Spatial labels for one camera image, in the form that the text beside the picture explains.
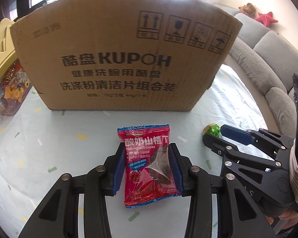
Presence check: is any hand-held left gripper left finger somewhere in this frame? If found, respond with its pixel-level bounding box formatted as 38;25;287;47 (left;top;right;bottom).
18;142;126;238

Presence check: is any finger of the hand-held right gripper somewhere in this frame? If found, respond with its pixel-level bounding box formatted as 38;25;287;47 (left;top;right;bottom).
202;134;291;177
221;125;295;155

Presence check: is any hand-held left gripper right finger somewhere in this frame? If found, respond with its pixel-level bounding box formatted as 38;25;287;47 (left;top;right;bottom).
169;142;276;238

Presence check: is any green spotted lollipop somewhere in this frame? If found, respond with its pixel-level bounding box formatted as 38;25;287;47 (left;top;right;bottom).
203;123;222;137

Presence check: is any red hawthorn snack packet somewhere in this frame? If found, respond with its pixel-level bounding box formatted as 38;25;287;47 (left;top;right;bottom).
117;123;180;208

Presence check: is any brown cardboard box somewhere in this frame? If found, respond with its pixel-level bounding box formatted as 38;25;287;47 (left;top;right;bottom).
10;0;243;112

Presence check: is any person's right hand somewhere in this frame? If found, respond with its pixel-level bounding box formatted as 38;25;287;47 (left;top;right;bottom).
278;204;298;222

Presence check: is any light patterned tablecloth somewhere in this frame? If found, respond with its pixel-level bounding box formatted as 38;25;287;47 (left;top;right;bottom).
0;64;288;238

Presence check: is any grey sofa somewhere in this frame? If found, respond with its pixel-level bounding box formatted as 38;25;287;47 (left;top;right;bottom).
223;12;298;139

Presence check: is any red starfish plush toy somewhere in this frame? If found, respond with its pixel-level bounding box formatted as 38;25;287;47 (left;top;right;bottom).
254;12;279;27

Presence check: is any brown plush toy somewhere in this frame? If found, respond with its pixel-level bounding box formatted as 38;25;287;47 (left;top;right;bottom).
238;3;257;18

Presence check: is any clear candy jar yellow lid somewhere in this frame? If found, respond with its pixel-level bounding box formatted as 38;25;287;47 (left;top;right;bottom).
0;17;33;116

